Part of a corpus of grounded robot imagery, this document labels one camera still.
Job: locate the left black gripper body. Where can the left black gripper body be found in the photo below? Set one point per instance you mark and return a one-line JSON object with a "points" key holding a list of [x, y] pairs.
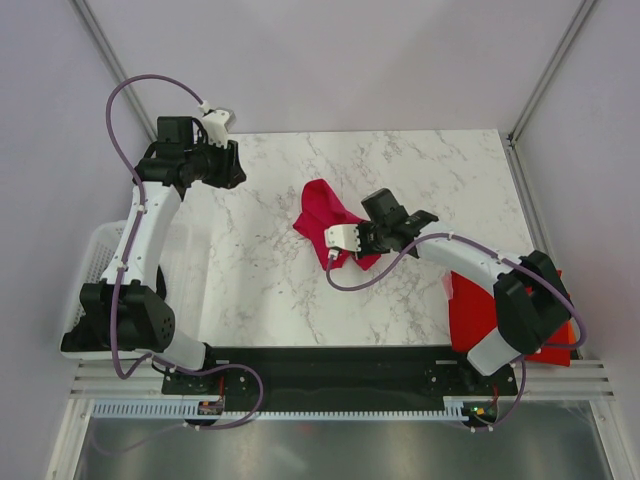
{"points": [[207, 162]]}

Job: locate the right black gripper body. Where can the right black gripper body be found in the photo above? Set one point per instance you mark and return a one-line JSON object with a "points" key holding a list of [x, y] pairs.
{"points": [[372, 239]]}

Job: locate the magenta t shirt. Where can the magenta t shirt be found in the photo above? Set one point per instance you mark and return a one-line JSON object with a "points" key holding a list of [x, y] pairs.
{"points": [[320, 209]]}

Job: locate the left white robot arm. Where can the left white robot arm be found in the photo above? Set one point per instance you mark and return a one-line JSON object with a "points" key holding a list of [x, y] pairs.
{"points": [[125, 311]]}

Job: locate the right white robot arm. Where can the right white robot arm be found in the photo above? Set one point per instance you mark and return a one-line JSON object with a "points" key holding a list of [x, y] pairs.
{"points": [[531, 301]]}

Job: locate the white plastic basket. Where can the white plastic basket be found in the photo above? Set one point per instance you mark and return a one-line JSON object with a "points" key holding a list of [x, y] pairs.
{"points": [[182, 264]]}

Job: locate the folded red t shirt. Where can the folded red t shirt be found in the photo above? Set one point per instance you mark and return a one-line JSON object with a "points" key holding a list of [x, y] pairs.
{"points": [[472, 316]]}

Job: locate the folded orange t shirt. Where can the folded orange t shirt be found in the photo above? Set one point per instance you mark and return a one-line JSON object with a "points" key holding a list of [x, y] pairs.
{"points": [[571, 334]]}

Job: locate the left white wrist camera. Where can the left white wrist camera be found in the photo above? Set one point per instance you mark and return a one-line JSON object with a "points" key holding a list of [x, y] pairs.
{"points": [[217, 122]]}

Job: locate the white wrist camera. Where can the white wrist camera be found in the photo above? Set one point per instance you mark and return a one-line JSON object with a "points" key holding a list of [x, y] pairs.
{"points": [[344, 238], [217, 122]]}

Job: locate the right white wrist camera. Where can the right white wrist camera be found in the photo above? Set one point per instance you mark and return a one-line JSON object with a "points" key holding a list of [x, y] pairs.
{"points": [[344, 238]]}

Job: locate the right aluminium corner post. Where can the right aluminium corner post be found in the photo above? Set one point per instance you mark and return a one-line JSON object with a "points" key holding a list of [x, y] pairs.
{"points": [[569, 38]]}

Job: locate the aluminium corner post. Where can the aluminium corner post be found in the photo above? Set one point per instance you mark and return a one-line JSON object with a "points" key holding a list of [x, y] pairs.
{"points": [[109, 57], [569, 38]]}

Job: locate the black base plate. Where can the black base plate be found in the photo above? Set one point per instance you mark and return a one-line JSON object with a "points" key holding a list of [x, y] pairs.
{"points": [[344, 378]]}

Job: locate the left aluminium corner post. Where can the left aluminium corner post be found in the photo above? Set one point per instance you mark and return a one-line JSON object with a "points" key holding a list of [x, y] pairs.
{"points": [[109, 57]]}

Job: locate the grey slotted cable duct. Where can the grey slotted cable duct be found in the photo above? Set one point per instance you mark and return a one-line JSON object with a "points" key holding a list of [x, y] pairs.
{"points": [[185, 408]]}

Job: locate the aluminium rail frame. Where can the aluminium rail frame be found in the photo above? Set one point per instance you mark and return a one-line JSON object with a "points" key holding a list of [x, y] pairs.
{"points": [[582, 381]]}

